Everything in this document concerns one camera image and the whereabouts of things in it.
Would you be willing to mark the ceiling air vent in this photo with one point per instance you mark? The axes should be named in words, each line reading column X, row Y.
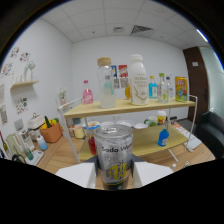
column 141, row 29

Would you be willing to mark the white flower vase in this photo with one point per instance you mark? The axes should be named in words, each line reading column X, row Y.
column 63, row 97

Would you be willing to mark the small pink bottle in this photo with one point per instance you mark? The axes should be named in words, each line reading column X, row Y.
column 87, row 95

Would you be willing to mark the soda water can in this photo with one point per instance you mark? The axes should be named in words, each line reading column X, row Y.
column 113, row 156

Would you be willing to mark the wooden wall shelf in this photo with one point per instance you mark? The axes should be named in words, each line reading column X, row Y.
column 24, row 84

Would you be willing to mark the clear glass grinder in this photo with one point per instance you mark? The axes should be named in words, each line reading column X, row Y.
column 26, row 141

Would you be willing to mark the green white mug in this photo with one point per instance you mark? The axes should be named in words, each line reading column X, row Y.
column 151, row 121

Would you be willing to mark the blue liquid bottle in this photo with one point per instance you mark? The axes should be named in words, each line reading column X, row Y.
column 163, row 138

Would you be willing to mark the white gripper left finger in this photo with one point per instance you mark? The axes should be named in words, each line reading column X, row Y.
column 78, row 173

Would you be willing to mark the small clear bottle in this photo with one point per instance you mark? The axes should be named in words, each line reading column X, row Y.
column 170, row 87

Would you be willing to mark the white bottle blue base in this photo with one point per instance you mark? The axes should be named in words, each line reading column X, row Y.
column 42, row 143

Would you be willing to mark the black chair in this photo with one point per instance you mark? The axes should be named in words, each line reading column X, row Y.
column 211, row 135

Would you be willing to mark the blue rimmed bowl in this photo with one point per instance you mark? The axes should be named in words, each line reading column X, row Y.
column 90, row 126

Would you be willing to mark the clear bottle green cap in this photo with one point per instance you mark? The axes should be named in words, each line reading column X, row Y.
column 162, row 90

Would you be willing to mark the ceiling light strip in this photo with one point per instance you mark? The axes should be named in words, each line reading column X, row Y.
column 201, row 35

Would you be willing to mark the blue wall poster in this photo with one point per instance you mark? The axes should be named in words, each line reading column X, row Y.
column 114, row 70

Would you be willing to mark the white figurine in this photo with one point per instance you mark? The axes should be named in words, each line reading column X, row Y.
column 29, row 70

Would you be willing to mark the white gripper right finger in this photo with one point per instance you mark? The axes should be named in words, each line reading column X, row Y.
column 151, row 171

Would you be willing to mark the white bottle cap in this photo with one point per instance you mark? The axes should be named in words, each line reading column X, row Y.
column 173, row 165

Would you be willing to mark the red wall poster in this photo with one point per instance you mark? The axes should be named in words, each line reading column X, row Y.
column 123, row 70

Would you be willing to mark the clear glass pitcher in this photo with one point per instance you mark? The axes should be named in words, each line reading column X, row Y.
column 13, row 145

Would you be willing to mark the tall glass jar cork lid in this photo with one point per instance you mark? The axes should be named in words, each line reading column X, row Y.
column 106, row 83

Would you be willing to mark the wall sticker sheet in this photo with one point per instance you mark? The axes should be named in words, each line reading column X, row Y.
column 21, row 105

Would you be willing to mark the white frame wooden shelf rack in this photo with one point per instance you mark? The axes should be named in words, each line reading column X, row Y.
column 146, row 138

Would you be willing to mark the brown door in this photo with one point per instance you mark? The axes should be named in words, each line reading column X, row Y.
column 195, row 83

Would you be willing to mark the large white milk bottle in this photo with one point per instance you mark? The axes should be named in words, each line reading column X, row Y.
column 138, row 81

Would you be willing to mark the white kitchen scale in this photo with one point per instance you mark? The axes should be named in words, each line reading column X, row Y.
column 36, row 157

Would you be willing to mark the yellow mug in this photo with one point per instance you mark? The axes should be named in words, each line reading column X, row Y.
column 78, row 132

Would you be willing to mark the yellow printed snack can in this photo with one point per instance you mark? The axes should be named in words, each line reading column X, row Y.
column 181, row 89

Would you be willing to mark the red liquid bottle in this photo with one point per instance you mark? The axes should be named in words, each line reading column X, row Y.
column 91, row 146

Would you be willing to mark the small light blue bottle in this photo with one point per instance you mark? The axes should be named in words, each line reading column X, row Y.
column 153, row 89

